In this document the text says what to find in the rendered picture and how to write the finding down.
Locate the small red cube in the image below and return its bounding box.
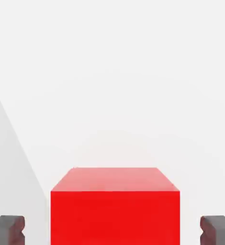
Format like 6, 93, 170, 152
50, 167, 180, 245

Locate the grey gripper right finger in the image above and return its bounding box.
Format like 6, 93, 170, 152
200, 215, 225, 245

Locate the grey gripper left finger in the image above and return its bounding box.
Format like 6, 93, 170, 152
0, 215, 26, 245

